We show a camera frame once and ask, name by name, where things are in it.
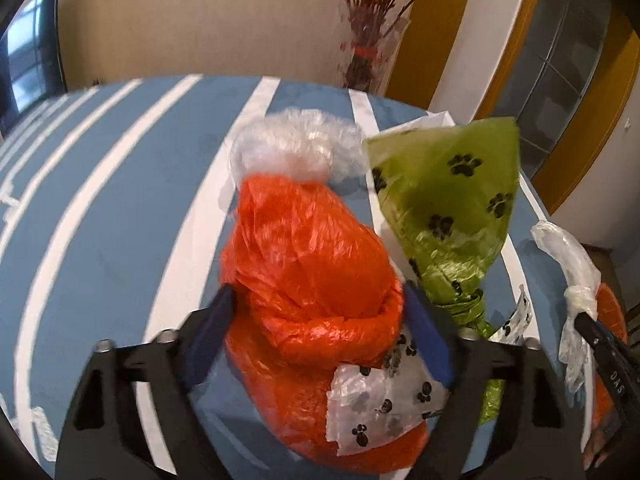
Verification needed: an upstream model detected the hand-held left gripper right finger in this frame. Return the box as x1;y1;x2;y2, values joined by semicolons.
402;280;588;480

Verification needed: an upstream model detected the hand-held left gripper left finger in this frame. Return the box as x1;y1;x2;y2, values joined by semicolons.
54;285;236;480

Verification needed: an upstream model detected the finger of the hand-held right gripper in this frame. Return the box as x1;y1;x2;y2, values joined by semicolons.
574;312;640;432

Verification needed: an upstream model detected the white paw print bag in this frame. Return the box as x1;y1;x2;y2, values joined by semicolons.
327;285;534;456

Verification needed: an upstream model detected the white plastic bag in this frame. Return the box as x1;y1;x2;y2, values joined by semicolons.
531;220;601;394

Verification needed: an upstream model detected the orange plastic bag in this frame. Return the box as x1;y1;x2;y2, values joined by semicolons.
220;175;432;476

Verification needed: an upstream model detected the green paw print bag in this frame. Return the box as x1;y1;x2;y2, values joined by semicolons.
367;116;521;429

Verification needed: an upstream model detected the person's right hand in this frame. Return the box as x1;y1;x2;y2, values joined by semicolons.
585;425;624;472

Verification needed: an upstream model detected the blue white striped tablecloth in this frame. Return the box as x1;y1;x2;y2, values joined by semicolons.
0;74;601;480

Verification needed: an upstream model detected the clear crinkled plastic bag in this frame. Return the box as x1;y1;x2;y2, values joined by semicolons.
230;108;371;187

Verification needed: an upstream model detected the clear glass vase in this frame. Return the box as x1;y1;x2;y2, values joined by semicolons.
342;5;412;97

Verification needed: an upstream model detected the wood framed glass door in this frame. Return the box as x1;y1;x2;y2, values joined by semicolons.
400;0;640;213

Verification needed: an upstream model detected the black flat television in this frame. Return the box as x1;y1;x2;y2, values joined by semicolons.
0;0;67;134

